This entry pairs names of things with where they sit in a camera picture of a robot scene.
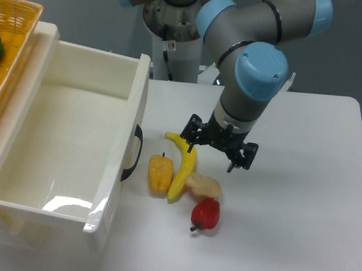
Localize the white open drawer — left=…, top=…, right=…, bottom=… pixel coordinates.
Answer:
left=0, top=33, right=154, bottom=239

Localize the yellow bell pepper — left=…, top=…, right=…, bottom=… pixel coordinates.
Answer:
left=148, top=153, right=174, bottom=195

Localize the white drawer cabinet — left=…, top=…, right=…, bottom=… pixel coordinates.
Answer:
left=0, top=15, right=142, bottom=263

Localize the yellow banana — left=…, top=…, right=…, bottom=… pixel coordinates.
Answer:
left=165, top=131, right=196, bottom=204

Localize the red bell pepper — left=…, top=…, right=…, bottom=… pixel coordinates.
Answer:
left=190, top=198, right=220, bottom=232

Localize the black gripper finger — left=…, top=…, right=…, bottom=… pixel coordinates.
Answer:
left=180, top=113, right=205, bottom=153
left=226, top=142, right=259, bottom=173

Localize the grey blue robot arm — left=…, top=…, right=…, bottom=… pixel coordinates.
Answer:
left=118, top=0, right=333, bottom=170

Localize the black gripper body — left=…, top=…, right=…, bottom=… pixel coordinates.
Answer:
left=198, top=113, right=246, bottom=153

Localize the round beige bread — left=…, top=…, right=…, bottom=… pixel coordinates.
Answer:
left=184, top=172, right=222, bottom=198

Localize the black drawer handle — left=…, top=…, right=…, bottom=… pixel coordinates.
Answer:
left=121, top=124, right=144, bottom=182

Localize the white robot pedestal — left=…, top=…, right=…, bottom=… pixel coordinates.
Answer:
left=143, top=0, right=207, bottom=83

